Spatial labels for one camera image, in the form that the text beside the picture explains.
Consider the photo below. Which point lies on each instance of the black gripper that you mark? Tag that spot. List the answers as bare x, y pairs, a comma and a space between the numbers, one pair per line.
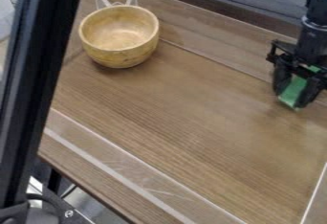
290, 64

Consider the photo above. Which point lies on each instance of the green rectangular block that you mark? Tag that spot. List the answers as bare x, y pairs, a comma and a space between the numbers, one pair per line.
292, 90

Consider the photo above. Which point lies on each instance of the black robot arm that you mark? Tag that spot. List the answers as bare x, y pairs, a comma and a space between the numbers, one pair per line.
311, 42

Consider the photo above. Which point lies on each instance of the light wooden bowl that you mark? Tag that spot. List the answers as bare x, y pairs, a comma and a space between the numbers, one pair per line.
120, 35

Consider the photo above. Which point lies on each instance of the black table leg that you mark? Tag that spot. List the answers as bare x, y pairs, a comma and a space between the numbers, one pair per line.
53, 181

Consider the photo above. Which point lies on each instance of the clear acrylic tray wall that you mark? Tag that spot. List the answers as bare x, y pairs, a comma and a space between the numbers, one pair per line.
181, 141

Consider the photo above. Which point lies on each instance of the black metal base plate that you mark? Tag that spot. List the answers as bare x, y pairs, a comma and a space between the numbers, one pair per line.
59, 212

